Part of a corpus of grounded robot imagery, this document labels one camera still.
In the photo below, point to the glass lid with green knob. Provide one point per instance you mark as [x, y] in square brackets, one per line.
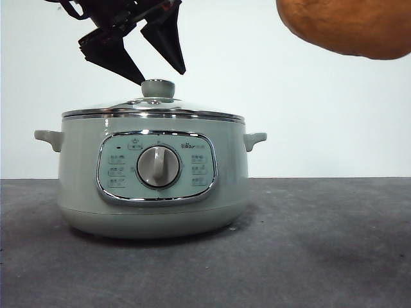
[157, 88]

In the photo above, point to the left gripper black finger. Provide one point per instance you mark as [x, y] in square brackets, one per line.
[107, 48]
[165, 38]

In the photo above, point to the pale green electric cooking pot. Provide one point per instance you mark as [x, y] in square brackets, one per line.
[80, 179]

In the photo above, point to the brown potato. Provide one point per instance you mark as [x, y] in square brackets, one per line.
[350, 22]

